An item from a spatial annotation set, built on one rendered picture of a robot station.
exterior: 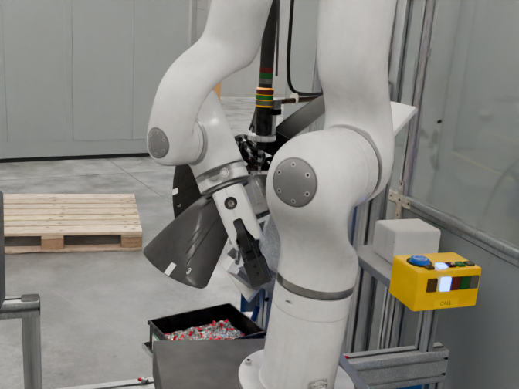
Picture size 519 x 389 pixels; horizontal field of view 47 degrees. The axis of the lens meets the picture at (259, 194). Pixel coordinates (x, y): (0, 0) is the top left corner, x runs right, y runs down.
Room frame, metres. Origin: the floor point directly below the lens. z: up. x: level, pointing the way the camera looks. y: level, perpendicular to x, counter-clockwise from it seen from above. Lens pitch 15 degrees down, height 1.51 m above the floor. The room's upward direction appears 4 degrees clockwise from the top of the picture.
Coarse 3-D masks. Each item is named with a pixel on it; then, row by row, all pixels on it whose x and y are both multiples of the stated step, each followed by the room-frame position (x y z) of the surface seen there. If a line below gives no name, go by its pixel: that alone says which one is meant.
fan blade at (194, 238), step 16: (192, 208) 1.47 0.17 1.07; (208, 208) 1.46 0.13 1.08; (176, 224) 1.45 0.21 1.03; (192, 224) 1.44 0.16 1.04; (208, 224) 1.43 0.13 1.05; (160, 240) 1.44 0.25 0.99; (176, 240) 1.42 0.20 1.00; (192, 240) 1.40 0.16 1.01; (208, 240) 1.40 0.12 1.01; (224, 240) 1.40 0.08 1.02; (160, 256) 1.40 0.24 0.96; (176, 256) 1.38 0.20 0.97; (192, 256) 1.38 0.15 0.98; (208, 256) 1.37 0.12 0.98; (176, 272) 1.35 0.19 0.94; (192, 272) 1.34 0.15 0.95; (208, 272) 1.34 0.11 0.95
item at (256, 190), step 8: (256, 176) 1.40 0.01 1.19; (264, 176) 1.40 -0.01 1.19; (248, 184) 1.34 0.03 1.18; (256, 184) 1.33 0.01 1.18; (264, 184) 1.31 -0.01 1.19; (248, 192) 1.29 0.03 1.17; (256, 192) 1.28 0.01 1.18; (264, 192) 1.27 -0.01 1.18; (256, 200) 1.24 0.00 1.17; (264, 200) 1.23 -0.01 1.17; (256, 208) 1.20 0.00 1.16; (264, 208) 1.20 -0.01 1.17
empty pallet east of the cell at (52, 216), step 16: (16, 208) 4.26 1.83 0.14; (32, 208) 4.29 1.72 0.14; (48, 208) 4.32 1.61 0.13; (64, 208) 4.36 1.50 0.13; (80, 208) 4.39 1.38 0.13; (96, 208) 4.38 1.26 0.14; (112, 208) 4.41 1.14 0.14; (128, 208) 4.44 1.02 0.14; (16, 224) 3.89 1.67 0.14; (32, 224) 3.91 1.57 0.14; (48, 224) 3.94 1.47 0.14; (64, 224) 3.96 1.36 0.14; (80, 224) 3.99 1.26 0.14; (96, 224) 4.01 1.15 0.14; (112, 224) 4.04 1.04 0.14; (128, 224) 4.07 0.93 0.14; (48, 240) 3.76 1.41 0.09; (128, 240) 3.90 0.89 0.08
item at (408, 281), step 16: (400, 256) 1.22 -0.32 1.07; (432, 256) 1.24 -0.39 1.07; (448, 256) 1.24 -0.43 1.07; (400, 272) 1.19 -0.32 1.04; (416, 272) 1.14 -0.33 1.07; (432, 272) 1.15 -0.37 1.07; (448, 272) 1.16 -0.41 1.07; (464, 272) 1.17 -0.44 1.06; (480, 272) 1.19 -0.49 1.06; (400, 288) 1.19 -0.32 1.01; (416, 288) 1.14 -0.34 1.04; (416, 304) 1.14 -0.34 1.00; (432, 304) 1.15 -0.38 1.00; (448, 304) 1.16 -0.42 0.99; (464, 304) 1.18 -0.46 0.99
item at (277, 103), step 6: (276, 102) 1.46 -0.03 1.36; (276, 108) 1.47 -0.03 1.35; (270, 114) 1.46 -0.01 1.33; (276, 114) 1.46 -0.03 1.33; (270, 120) 1.46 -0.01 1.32; (270, 126) 1.46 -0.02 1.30; (270, 132) 1.46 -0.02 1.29; (252, 138) 1.42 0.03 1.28; (258, 138) 1.41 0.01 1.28; (264, 138) 1.41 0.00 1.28; (270, 138) 1.42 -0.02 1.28
